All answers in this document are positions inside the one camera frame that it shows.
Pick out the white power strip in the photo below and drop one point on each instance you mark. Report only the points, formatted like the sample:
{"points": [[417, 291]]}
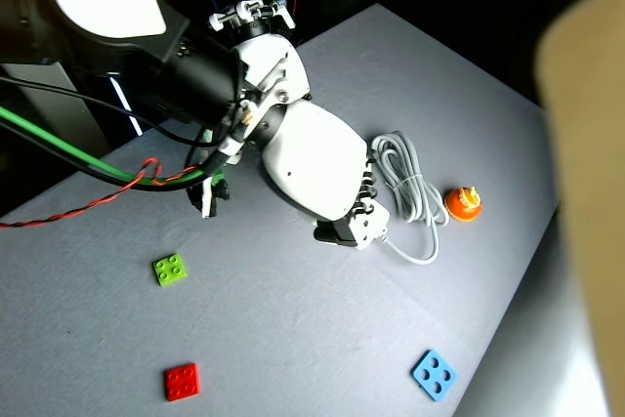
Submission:
{"points": [[376, 226]]}

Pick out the LED light strip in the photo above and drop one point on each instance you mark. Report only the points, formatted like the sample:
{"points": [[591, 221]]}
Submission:
{"points": [[124, 104]]}

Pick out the white post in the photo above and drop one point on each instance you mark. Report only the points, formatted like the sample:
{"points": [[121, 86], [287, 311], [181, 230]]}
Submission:
{"points": [[83, 114]]}

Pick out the lime green building brick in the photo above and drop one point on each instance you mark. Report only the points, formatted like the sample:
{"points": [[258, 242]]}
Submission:
{"points": [[170, 270]]}

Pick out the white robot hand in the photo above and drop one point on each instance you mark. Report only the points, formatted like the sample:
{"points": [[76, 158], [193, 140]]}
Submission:
{"points": [[317, 158], [273, 48]]}

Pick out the blue four-hole block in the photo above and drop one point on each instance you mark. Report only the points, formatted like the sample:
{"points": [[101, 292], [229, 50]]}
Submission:
{"points": [[435, 374]]}

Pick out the grey table cloth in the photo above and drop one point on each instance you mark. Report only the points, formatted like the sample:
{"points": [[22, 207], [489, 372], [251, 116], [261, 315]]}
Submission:
{"points": [[293, 314]]}

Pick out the blurred beige object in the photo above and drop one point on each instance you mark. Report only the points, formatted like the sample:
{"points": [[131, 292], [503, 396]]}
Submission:
{"points": [[591, 192]]}

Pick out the red building brick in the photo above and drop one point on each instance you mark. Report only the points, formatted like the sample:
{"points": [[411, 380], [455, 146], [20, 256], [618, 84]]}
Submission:
{"points": [[181, 383]]}

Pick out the orange toy fruit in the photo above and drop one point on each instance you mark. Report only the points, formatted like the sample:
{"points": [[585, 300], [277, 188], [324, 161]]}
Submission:
{"points": [[461, 207]]}

